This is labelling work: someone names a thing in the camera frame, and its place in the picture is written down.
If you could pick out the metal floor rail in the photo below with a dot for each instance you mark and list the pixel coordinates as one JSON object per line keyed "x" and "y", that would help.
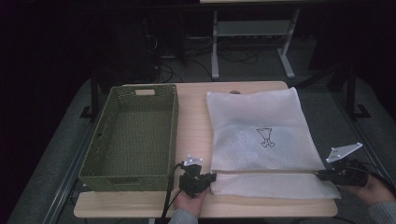
{"x": 67, "y": 183}
{"x": 373, "y": 158}

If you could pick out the person's left hand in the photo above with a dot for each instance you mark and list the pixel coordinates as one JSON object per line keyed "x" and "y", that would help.
{"x": 191, "y": 203}

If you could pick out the green woven basket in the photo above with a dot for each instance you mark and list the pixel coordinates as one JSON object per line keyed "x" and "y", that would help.
{"x": 134, "y": 140}

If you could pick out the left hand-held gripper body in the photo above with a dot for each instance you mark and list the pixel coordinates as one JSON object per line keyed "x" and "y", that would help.
{"x": 191, "y": 182}

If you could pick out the person's right hand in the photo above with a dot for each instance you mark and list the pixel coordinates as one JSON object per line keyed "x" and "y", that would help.
{"x": 375, "y": 193}

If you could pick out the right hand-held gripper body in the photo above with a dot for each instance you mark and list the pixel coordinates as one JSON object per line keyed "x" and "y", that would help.
{"x": 351, "y": 174}

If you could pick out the black stand leg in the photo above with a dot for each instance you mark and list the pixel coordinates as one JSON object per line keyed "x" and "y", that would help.
{"x": 351, "y": 93}
{"x": 94, "y": 96}

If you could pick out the white metal stand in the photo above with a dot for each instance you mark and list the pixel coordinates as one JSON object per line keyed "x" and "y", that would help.
{"x": 252, "y": 28}

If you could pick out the white mesh laundry bag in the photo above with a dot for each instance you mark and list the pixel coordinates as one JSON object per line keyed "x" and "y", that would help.
{"x": 249, "y": 109}

